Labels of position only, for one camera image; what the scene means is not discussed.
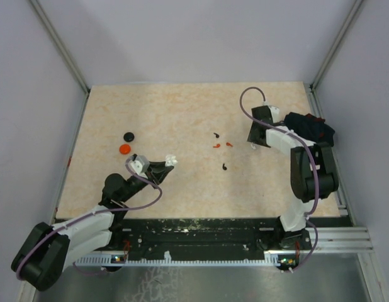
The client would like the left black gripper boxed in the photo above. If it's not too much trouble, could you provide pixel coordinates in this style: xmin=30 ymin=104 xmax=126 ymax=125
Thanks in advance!
xmin=120 ymin=160 xmax=173 ymax=203

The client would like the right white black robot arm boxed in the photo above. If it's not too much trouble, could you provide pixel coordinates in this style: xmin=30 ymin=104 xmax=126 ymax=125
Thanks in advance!
xmin=247 ymin=105 xmax=339 ymax=249

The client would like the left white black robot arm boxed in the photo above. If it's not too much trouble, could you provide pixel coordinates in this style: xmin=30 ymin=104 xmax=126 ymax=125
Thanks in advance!
xmin=11 ymin=155 xmax=178 ymax=291

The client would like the dark navy crumpled cloth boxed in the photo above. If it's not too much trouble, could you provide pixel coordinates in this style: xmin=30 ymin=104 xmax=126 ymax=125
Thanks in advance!
xmin=284 ymin=112 xmax=335 ymax=147

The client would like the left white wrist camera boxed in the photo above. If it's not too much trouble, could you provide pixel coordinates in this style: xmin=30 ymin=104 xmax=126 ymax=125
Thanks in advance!
xmin=126 ymin=155 xmax=150 ymax=175

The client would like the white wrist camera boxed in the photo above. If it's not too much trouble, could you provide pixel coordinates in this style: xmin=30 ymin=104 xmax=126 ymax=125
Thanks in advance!
xmin=265 ymin=104 xmax=280 ymax=120
xmin=126 ymin=155 xmax=150 ymax=175

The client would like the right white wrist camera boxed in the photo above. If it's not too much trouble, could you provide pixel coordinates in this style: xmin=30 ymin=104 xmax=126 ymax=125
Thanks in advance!
xmin=265 ymin=104 xmax=280 ymax=120

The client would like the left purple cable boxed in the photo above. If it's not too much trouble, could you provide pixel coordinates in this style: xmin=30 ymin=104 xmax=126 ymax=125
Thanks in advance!
xmin=15 ymin=157 xmax=164 ymax=281

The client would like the purple cable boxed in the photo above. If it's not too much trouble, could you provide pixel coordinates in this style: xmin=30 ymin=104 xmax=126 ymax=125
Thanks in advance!
xmin=15 ymin=157 xmax=164 ymax=281
xmin=239 ymin=87 xmax=321 ymax=273

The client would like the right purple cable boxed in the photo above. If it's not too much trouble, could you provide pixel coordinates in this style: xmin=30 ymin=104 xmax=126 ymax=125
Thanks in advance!
xmin=239 ymin=87 xmax=321 ymax=273

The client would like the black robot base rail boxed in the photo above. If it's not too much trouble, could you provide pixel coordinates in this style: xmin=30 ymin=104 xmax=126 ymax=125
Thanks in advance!
xmin=100 ymin=218 xmax=312 ymax=261

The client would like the right aluminium frame post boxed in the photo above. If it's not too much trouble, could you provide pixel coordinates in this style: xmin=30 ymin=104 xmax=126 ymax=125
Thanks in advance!
xmin=309 ymin=0 xmax=366 ymax=92

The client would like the aluminium frame post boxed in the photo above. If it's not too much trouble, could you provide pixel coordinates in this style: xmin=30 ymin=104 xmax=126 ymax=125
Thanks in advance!
xmin=26 ymin=0 xmax=90 ymax=95
xmin=309 ymin=0 xmax=366 ymax=92

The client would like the white slotted cable duct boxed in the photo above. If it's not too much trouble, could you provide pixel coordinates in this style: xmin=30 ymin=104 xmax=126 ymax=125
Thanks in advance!
xmin=74 ymin=251 xmax=285 ymax=268

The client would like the left aluminium frame post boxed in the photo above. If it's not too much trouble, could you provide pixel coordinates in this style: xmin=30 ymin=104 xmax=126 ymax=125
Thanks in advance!
xmin=26 ymin=0 xmax=90 ymax=95

